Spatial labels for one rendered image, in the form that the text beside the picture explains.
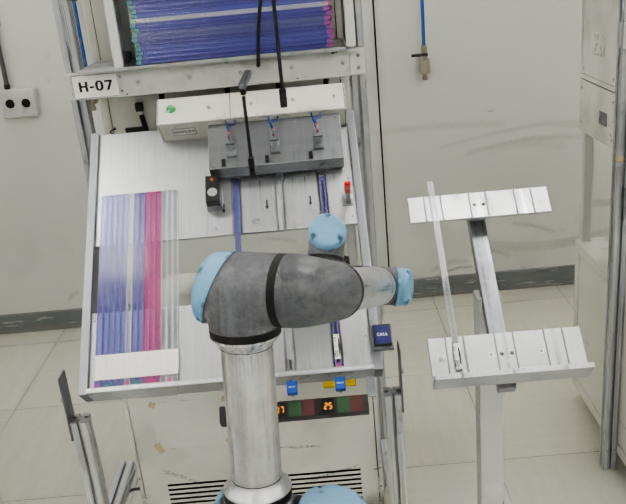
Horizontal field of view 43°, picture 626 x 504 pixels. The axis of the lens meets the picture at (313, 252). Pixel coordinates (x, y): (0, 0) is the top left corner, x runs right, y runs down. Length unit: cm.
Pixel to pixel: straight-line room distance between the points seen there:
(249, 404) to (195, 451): 107
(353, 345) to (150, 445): 75
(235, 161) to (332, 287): 89
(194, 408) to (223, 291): 109
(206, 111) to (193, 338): 59
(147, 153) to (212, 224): 28
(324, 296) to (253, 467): 32
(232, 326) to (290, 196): 86
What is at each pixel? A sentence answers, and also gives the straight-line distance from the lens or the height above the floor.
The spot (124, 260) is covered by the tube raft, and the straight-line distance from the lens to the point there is 203.
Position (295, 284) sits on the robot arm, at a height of 117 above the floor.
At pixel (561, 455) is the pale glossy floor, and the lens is 285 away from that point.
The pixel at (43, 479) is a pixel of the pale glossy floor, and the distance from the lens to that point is 303.
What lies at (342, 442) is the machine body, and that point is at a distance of 233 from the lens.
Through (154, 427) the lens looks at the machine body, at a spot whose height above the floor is 42.
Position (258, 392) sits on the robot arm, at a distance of 130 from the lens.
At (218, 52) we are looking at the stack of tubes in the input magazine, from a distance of 210.
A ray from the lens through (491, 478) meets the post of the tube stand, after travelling 222.
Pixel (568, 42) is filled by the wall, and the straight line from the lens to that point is 379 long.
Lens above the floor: 162
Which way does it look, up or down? 21 degrees down
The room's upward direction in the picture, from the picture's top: 5 degrees counter-clockwise
